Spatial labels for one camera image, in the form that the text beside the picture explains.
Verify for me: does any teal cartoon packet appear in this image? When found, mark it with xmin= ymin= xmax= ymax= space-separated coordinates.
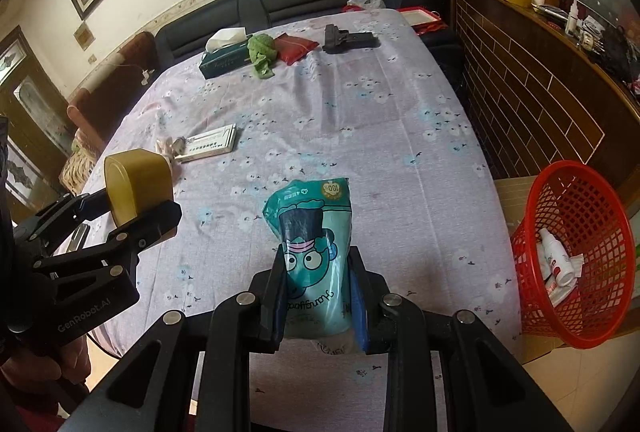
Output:
xmin=262 ymin=177 xmax=356 ymax=355

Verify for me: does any green cloth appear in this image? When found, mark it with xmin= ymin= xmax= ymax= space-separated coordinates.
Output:
xmin=247 ymin=33 xmax=277 ymax=80

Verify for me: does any black toy gun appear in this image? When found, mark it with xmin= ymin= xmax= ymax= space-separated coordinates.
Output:
xmin=321 ymin=24 xmax=379 ymax=55

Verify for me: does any black handbag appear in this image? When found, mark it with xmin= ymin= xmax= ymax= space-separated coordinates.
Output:
xmin=597 ymin=27 xmax=636 ymax=78

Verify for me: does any cardboard sheet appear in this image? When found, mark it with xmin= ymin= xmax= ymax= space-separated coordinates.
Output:
xmin=492 ymin=174 xmax=556 ymax=363

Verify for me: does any red plastic basket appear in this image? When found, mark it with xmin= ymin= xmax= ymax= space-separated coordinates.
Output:
xmin=510 ymin=160 xmax=636 ymax=350

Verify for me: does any yellow lidded container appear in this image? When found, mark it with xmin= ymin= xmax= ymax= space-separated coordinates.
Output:
xmin=103 ymin=149 xmax=176 ymax=229

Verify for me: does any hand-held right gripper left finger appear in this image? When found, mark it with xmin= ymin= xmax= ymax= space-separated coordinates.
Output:
xmin=102 ymin=248 xmax=290 ymax=432

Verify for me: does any green tissue box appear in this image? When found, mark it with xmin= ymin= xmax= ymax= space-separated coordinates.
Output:
xmin=199 ymin=28 xmax=253 ymax=80

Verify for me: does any red pouch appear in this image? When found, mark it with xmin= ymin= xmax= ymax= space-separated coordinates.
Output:
xmin=272 ymin=34 xmax=319 ymax=64

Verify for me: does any small wall plaque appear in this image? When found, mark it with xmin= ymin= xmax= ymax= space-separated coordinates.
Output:
xmin=74 ymin=24 xmax=96 ymax=52

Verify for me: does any red framed tray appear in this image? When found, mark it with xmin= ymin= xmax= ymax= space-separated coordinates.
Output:
xmin=397 ymin=6 xmax=448 ymax=35

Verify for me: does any person's left hand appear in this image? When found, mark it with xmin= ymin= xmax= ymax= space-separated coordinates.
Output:
xmin=0 ymin=337 xmax=88 ymax=413

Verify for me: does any long white medicine box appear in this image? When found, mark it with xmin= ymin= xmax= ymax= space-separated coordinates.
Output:
xmin=176 ymin=123 xmax=237 ymax=163

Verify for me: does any small white bottle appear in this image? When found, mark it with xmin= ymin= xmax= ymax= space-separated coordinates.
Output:
xmin=539 ymin=227 xmax=576 ymax=288

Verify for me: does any wooden counter cabinet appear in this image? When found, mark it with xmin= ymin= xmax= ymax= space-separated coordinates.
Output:
xmin=425 ymin=0 xmax=640 ymax=193

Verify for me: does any woven wicker basket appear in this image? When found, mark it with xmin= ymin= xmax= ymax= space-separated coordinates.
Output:
xmin=60 ymin=147 xmax=106 ymax=193

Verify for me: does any wooden glass cabinet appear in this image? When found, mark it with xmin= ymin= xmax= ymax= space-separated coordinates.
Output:
xmin=0 ymin=26 xmax=76 ymax=223

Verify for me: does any brown leather seat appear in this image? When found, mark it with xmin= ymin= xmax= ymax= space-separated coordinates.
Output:
xmin=67 ymin=31 xmax=161 ymax=153

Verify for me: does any white plastic packet red print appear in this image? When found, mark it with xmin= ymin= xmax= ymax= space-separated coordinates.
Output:
xmin=542 ymin=252 xmax=586 ymax=308

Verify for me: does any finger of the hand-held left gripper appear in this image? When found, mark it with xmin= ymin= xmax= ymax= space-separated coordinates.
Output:
xmin=12 ymin=192 xmax=113 ymax=255
xmin=35 ymin=201 xmax=182 ymax=283

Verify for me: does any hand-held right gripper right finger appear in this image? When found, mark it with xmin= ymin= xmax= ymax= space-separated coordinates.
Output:
xmin=350 ymin=247 xmax=576 ymax=432

